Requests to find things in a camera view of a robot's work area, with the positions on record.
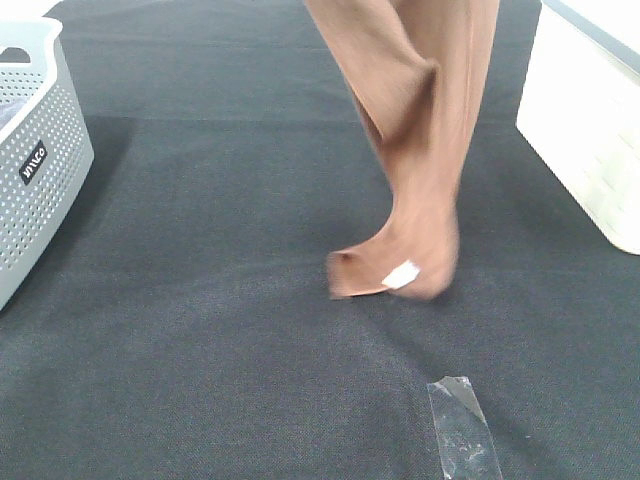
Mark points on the brown microfibre towel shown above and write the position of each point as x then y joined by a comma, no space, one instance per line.
416,71

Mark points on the black table mat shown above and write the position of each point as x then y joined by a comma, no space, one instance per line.
178,326

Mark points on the clear tape strip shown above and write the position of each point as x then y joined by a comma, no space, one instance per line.
465,444

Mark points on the grey perforated laundry basket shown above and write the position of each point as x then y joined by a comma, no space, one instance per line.
46,151

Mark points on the white plastic storage bin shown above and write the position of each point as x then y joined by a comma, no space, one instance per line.
579,109

